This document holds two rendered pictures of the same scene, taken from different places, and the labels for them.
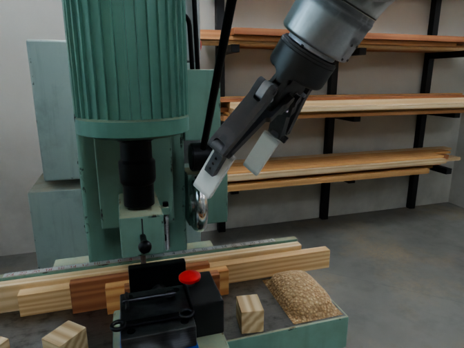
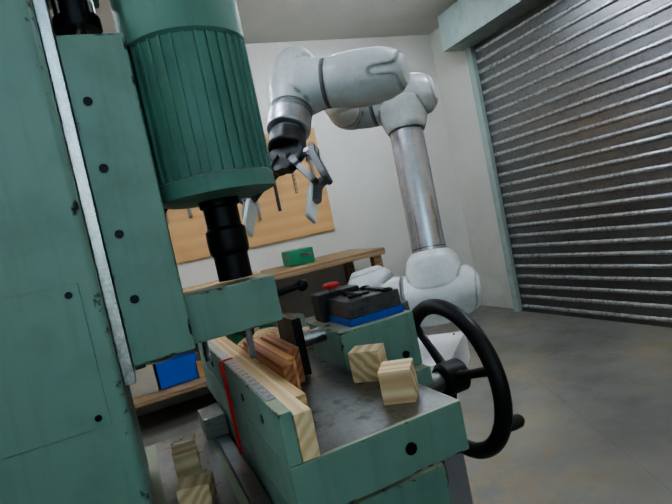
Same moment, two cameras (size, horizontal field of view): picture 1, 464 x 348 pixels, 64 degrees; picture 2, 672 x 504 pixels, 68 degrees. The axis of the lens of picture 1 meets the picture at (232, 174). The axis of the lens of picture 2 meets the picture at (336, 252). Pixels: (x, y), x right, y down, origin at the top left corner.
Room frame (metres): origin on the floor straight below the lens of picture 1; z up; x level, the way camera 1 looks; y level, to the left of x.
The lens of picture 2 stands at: (0.53, 0.93, 1.13)
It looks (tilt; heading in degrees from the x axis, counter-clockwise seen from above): 4 degrees down; 264
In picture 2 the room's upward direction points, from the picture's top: 12 degrees counter-clockwise
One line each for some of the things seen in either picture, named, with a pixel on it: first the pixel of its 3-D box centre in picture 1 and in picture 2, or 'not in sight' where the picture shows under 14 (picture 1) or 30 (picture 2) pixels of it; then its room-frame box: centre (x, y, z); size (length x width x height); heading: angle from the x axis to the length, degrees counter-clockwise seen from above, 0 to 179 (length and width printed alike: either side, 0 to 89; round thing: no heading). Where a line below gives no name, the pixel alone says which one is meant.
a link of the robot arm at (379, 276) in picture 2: not in sight; (375, 302); (0.29, -0.56, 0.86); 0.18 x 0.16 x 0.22; 158
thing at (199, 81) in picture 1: (199, 104); not in sight; (0.85, 0.07, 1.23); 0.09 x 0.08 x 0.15; 17
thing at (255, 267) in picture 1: (191, 277); (245, 366); (0.63, 0.08, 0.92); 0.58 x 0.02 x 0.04; 107
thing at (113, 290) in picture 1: (169, 288); (272, 362); (0.58, 0.11, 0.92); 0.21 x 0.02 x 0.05; 107
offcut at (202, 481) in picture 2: not in sight; (197, 492); (0.70, 0.26, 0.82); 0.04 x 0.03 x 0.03; 179
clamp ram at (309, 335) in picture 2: (160, 298); (309, 337); (0.51, 0.11, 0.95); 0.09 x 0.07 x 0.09; 107
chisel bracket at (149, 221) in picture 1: (141, 224); (229, 311); (0.62, 0.16, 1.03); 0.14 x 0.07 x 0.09; 17
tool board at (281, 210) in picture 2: not in sight; (210, 198); (0.99, -3.14, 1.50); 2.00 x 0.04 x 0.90; 17
